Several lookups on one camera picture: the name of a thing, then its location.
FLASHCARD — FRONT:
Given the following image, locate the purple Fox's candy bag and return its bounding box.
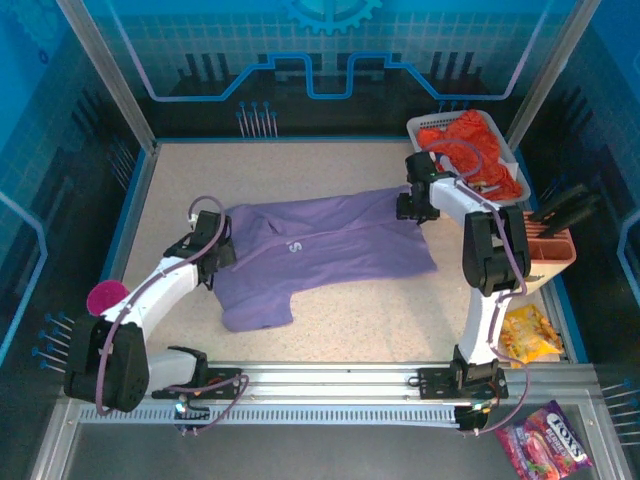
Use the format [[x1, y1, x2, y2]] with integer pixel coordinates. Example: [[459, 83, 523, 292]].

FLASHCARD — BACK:
[[494, 399, 595, 480]]

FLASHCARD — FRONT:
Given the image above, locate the aluminium frame post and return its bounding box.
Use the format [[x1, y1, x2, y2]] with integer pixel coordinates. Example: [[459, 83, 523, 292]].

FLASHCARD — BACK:
[[55, 0, 157, 151], [504, 0, 601, 154]]

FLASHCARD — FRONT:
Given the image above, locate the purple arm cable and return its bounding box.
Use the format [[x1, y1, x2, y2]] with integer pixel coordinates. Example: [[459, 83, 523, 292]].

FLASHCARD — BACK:
[[432, 138, 532, 437], [94, 195, 252, 437]]

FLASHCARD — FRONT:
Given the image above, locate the yellow snack bag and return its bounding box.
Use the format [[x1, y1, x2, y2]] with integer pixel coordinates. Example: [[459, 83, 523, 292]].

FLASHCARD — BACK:
[[499, 303, 565, 369]]

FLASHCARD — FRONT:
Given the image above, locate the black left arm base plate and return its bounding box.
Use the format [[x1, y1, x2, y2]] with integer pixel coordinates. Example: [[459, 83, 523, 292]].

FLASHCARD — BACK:
[[152, 366, 244, 401]]

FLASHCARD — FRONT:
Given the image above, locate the beige knife block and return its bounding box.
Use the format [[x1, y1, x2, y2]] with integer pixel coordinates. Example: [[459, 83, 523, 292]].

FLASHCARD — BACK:
[[519, 209, 578, 296]]

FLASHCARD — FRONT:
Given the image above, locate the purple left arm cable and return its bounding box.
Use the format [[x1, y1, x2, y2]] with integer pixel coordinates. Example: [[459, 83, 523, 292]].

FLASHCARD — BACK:
[[94, 195, 252, 437]]

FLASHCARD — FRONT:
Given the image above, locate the orange t-shirt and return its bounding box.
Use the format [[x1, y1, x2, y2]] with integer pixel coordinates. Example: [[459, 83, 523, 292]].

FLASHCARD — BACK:
[[417, 109, 525, 200]]

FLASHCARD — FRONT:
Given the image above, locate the pink goblet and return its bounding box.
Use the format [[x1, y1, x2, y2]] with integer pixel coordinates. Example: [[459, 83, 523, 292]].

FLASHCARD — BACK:
[[86, 279, 130, 317]]

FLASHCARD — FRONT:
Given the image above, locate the black handled knife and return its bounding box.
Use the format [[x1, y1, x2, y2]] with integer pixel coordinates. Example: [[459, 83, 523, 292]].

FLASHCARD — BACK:
[[529, 183, 591, 222], [542, 194, 602, 231], [549, 205, 600, 237]]

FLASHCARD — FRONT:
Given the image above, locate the aluminium base frame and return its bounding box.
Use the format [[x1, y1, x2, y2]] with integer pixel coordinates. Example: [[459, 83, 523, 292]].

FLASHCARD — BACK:
[[29, 360, 639, 480]]

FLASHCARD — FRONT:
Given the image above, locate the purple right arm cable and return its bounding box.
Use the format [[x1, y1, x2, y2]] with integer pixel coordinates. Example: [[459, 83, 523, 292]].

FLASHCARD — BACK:
[[432, 138, 532, 437]]

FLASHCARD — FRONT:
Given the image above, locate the grey slotted cable duct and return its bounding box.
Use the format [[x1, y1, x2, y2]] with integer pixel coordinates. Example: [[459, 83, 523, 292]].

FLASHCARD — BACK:
[[78, 404, 461, 427]]

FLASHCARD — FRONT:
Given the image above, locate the white plastic basket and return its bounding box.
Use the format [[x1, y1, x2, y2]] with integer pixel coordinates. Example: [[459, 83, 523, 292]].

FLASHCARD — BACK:
[[405, 110, 532, 206]]

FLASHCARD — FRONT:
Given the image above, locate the purple t-shirt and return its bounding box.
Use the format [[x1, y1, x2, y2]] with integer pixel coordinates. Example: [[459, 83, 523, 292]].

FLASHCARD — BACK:
[[212, 185, 439, 334]]

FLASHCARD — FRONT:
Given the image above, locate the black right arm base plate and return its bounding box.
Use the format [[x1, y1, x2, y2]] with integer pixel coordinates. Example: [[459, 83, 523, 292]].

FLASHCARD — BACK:
[[417, 366, 509, 401]]

